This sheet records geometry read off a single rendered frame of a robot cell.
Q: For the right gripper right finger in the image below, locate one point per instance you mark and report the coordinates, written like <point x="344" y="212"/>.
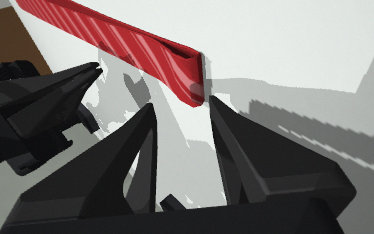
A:
<point x="258" y="165"/>

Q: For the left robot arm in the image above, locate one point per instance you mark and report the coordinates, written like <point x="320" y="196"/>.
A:
<point x="77" y="118"/>

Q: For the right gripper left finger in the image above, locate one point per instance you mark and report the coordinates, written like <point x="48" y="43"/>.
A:
<point x="91" y="184"/>

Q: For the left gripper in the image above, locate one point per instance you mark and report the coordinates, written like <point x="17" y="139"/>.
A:
<point x="29" y="136"/>

